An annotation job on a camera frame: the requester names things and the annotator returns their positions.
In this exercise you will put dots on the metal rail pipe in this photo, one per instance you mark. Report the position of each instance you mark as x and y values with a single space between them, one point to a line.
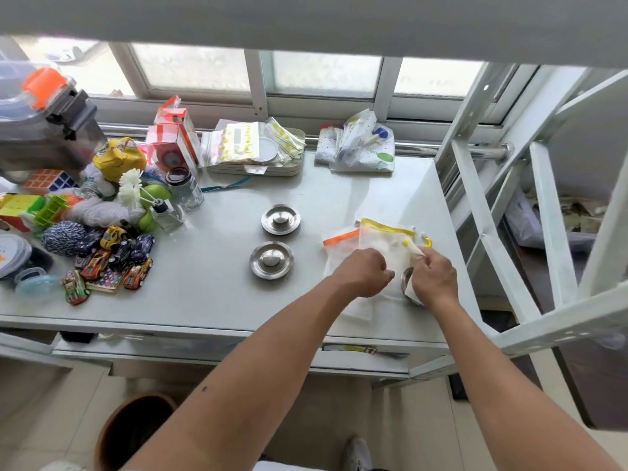
485 153

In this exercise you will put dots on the beige rectangular tray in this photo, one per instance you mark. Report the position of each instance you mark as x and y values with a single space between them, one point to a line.
265 170

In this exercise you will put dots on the white round container orange heart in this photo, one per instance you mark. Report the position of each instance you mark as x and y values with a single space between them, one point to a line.
12 255

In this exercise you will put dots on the white round disc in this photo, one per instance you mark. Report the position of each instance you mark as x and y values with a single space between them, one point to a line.
269 152

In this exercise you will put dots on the grey overhead shelf board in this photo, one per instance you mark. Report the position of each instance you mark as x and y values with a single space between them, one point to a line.
314 19

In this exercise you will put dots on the colourful puzzle cube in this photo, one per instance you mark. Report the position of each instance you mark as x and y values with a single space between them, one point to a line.
49 182

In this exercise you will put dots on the dark brown table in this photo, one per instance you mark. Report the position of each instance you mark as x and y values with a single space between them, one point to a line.
598 387

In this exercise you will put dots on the person's left hand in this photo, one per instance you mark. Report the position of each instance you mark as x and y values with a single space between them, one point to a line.
363 274

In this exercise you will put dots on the white table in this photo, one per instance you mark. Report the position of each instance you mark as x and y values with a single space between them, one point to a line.
221 230

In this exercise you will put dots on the round metal lid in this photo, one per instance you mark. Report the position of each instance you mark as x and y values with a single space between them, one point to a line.
271 260
407 284
280 220

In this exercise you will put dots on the person's white garment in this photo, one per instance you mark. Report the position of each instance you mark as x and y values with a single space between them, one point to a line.
289 467

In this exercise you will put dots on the tall red white carton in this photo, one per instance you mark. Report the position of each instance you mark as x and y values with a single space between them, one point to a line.
179 125

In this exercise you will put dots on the white metal side rack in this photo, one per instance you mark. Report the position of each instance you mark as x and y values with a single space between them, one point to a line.
29 355

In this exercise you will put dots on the white metal shelf frame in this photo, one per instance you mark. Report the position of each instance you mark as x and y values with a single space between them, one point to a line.
490 235

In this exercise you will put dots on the yellow striped zip bag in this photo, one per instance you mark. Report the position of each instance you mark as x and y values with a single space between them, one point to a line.
287 139

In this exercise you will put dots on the small clear blue container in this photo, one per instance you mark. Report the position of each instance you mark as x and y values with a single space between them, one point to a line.
37 286

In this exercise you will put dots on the orange trim mesh bag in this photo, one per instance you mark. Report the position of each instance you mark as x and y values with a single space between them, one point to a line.
338 257

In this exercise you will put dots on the green apple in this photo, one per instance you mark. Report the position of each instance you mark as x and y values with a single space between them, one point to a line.
158 195
146 223

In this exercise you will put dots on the grey plastic bag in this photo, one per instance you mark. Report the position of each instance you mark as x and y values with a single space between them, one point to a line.
527 223

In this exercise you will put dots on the blue white twine ball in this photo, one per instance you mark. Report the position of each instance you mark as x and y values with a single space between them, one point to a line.
64 238

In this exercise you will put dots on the person's right shoe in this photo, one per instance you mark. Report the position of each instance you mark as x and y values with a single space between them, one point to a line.
357 456

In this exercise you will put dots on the yellow green puzzle cube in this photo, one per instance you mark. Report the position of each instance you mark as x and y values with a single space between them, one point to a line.
19 210

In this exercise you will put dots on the person's right forearm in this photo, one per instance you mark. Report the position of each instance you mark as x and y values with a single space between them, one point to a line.
505 392

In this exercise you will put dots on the white window frame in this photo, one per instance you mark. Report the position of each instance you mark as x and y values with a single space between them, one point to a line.
257 88

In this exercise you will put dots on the glass jar with dark lid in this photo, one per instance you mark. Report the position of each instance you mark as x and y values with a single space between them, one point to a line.
185 191

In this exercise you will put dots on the yellow trim mesh bag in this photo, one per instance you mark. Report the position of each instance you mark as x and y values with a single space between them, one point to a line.
392 242

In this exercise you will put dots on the pile of toy cars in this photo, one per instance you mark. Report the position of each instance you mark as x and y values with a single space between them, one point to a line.
113 264

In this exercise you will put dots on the person's right hand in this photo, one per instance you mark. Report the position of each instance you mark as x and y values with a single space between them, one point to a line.
436 282

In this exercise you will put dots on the red checkered box round window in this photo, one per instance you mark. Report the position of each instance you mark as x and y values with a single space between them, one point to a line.
167 154

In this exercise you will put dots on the yellow snack bag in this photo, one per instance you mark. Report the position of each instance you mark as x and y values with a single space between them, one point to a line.
120 159

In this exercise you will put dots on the white lower shelf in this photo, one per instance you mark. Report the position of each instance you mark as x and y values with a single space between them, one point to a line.
196 350

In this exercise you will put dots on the clear bin with orange latches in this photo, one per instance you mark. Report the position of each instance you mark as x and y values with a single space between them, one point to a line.
19 98

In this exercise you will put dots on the yellow print zip bag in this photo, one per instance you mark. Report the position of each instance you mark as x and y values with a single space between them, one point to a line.
235 142

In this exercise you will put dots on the patterned white cloth bundle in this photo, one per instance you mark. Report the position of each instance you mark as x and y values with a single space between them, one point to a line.
358 147

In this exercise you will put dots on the green plastic toy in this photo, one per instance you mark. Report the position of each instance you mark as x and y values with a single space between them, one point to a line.
51 210

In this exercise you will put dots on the brown round bin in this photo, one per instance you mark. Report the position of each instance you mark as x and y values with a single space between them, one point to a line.
130 426

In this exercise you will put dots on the black box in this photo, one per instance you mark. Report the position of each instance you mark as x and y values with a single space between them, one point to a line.
77 336

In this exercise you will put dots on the person's left forearm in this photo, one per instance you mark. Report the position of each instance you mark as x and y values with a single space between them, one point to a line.
255 382

